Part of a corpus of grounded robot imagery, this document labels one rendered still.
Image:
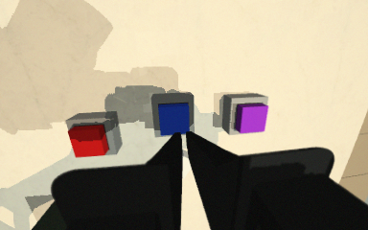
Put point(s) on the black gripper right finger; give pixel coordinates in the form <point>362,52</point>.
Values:
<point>225,180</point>

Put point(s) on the purple button in grey housing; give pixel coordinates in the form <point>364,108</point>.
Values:
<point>244,113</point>

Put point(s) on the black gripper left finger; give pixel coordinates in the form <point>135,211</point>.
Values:
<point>155,186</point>

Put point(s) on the red button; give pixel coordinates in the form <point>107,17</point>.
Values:
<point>95,133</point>

